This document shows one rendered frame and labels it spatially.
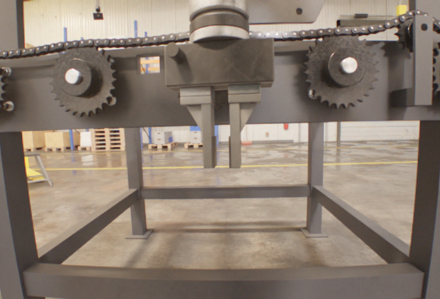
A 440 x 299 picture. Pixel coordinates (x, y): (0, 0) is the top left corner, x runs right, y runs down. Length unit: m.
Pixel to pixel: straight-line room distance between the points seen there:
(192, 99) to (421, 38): 0.53
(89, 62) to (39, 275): 0.61
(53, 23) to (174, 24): 5.35
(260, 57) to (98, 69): 0.42
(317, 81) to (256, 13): 0.23
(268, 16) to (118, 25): 10.85
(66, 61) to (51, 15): 12.50
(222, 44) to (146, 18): 10.79
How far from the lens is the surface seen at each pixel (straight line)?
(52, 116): 0.74
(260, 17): 0.65
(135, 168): 1.64
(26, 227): 0.90
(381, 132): 11.37
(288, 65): 0.61
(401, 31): 0.68
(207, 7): 0.30
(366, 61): 0.62
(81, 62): 0.61
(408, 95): 0.66
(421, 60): 0.66
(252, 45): 0.29
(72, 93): 0.62
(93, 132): 9.11
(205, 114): 0.29
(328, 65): 0.56
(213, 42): 0.30
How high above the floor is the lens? 0.74
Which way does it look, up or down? 6 degrees down
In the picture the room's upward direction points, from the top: 2 degrees counter-clockwise
